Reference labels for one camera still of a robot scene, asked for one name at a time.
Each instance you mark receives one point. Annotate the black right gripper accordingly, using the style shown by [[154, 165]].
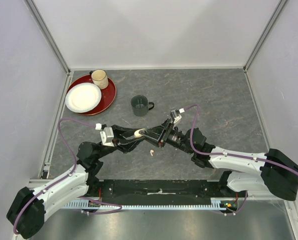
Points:
[[165, 128]]

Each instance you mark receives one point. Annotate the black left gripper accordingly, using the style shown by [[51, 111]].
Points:
[[124, 145]]

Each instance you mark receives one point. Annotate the white earbud charging case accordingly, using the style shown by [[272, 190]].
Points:
[[139, 133]]

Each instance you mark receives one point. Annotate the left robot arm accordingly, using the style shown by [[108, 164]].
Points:
[[31, 208]]

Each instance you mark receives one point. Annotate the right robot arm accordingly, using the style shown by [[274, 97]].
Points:
[[272, 172]]

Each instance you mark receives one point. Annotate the dark green mug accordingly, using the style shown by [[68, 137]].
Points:
[[141, 105]]

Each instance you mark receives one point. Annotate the red round tray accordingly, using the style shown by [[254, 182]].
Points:
[[108, 95]]

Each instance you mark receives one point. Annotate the white paper plate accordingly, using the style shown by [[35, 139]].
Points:
[[83, 97]]

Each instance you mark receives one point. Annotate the cream ceramic cup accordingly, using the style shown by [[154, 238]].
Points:
[[99, 78]]

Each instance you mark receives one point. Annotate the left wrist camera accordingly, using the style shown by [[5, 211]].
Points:
[[106, 134]]

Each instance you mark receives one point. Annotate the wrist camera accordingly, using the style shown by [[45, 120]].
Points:
[[176, 115], [106, 134]]

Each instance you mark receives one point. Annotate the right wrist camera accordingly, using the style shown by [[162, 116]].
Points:
[[176, 115]]

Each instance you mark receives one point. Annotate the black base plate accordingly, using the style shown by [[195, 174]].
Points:
[[172, 191]]

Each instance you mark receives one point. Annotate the grey slotted cable duct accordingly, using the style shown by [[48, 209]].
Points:
[[88, 205]]

